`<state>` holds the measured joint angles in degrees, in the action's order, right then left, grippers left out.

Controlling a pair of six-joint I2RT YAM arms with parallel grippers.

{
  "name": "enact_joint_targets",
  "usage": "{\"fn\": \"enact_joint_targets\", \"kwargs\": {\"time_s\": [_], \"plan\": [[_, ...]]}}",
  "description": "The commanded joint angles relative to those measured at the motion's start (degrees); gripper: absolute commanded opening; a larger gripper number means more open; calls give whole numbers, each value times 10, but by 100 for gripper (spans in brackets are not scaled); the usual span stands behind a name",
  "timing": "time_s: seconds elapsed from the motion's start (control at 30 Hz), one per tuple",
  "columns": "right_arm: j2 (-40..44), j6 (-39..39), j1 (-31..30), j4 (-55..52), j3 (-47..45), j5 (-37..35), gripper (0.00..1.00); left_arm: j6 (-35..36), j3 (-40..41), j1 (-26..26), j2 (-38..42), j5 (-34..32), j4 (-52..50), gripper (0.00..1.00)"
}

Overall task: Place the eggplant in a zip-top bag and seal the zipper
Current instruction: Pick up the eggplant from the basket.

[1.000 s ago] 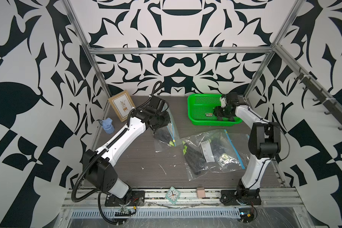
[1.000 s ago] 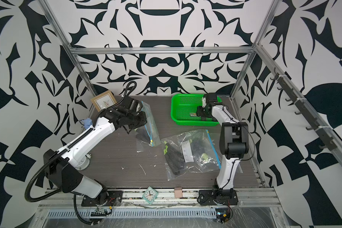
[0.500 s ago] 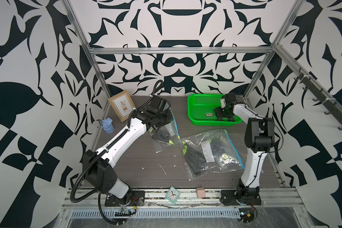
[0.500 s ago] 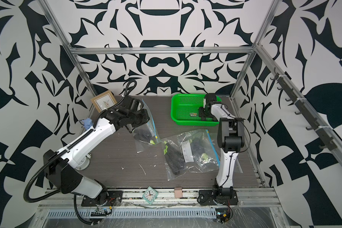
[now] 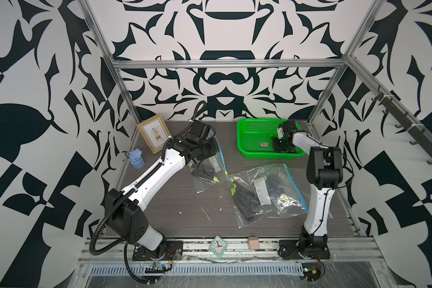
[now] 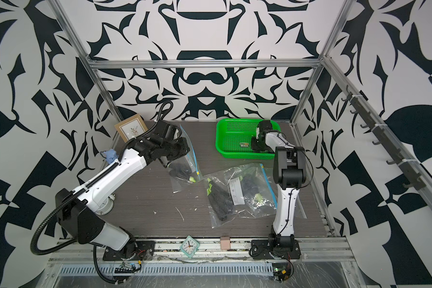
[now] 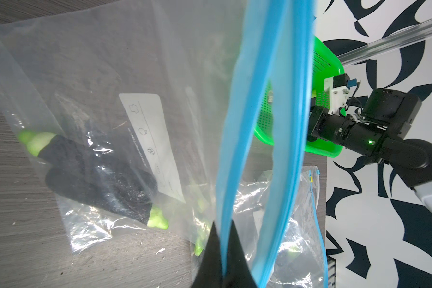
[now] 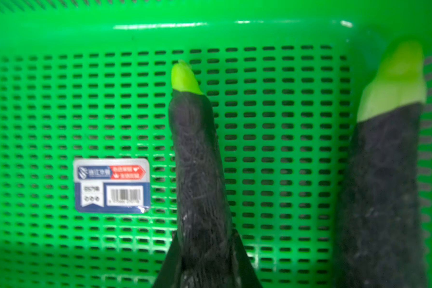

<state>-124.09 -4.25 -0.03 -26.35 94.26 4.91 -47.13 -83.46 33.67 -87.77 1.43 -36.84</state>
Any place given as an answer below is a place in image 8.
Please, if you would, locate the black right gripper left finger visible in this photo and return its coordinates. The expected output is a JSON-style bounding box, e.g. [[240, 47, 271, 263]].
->
[[152, 231, 182, 288]]

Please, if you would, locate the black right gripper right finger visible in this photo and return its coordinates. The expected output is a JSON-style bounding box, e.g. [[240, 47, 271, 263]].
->
[[232, 229, 262, 288]]

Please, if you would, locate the blue barcode sticker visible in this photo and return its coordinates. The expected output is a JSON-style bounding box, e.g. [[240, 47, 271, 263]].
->
[[73, 158, 152, 214]]

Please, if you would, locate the green plastic basket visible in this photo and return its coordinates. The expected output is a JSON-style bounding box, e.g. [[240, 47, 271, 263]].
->
[[0, 1, 432, 288]]

